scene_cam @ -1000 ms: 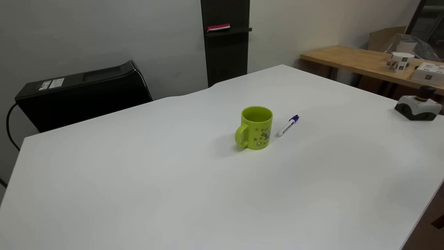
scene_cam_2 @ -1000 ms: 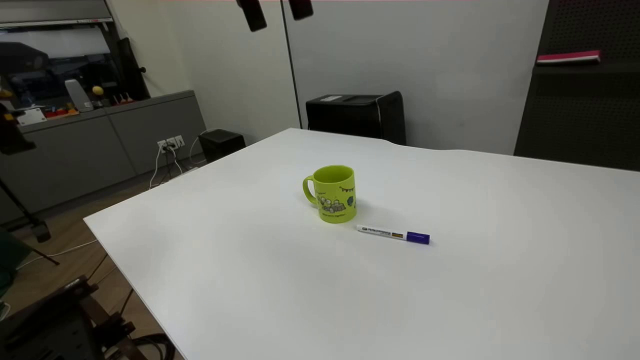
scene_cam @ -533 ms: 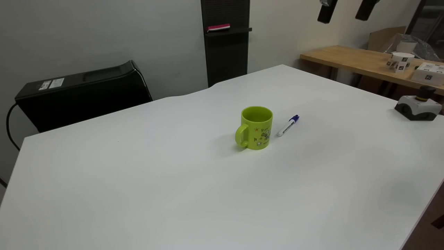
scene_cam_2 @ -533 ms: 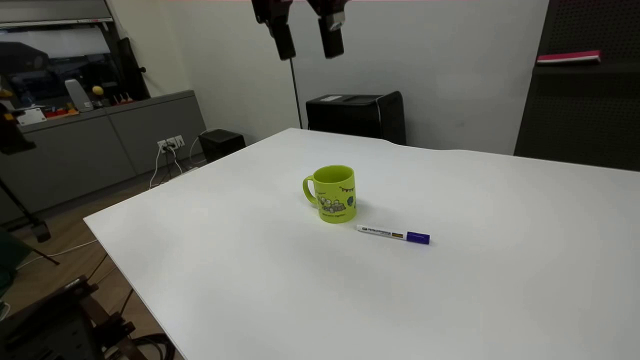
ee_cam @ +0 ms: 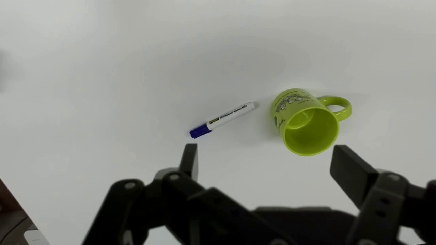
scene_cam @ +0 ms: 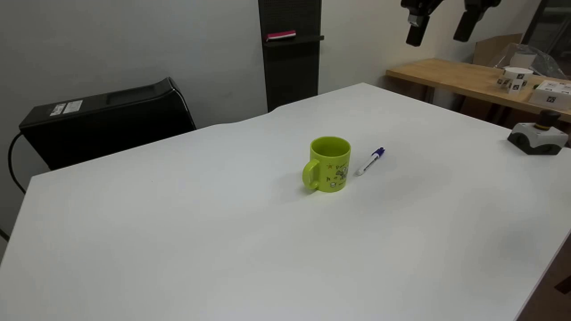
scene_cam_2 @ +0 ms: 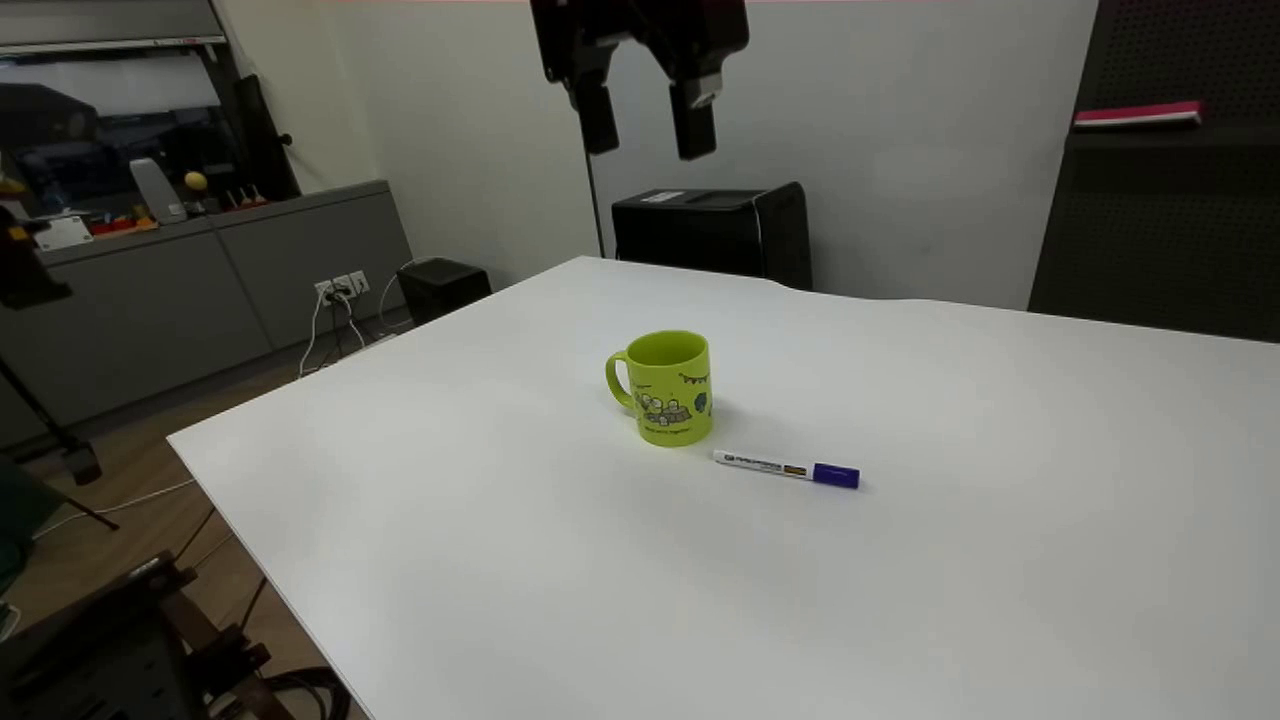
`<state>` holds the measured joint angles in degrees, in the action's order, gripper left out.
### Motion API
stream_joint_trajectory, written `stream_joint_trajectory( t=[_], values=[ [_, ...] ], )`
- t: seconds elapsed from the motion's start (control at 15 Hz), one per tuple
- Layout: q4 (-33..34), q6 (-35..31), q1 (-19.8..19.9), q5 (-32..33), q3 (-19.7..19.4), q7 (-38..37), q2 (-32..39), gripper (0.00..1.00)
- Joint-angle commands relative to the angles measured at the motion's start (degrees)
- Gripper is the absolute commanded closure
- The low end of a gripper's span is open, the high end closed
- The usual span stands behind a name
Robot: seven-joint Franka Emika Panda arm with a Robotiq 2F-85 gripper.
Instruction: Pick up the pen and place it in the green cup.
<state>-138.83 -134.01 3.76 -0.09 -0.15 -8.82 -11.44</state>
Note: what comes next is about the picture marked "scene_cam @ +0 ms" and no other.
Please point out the black pegboard panel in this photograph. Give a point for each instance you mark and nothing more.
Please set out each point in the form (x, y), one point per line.
(290, 62)

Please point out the cardboard box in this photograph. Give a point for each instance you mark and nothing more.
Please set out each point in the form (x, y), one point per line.
(490, 49)

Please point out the white box with markers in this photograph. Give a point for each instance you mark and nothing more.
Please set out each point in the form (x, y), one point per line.
(553, 94)

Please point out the green mug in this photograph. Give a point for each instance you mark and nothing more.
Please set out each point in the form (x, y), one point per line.
(330, 165)

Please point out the white pen with blue cap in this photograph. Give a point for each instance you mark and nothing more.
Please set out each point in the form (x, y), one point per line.
(370, 161)

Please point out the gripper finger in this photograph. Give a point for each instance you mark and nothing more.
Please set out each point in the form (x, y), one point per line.
(468, 22)
(417, 27)

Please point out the pink whiteboard eraser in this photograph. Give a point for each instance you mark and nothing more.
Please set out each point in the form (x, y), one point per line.
(281, 35)

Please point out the wooden table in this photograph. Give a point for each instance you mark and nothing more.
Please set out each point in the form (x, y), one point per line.
(464, 80)

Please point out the black computer case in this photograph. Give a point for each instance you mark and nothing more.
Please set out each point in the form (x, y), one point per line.
(107, 122)

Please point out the clear plastic bag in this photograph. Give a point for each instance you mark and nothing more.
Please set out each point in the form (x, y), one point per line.
(533, 58)

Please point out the grey emergency stop button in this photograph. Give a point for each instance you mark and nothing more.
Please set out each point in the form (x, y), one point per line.
(537, 135)

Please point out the white cup with markers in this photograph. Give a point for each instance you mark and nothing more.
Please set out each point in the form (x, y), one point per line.
(515, 79)

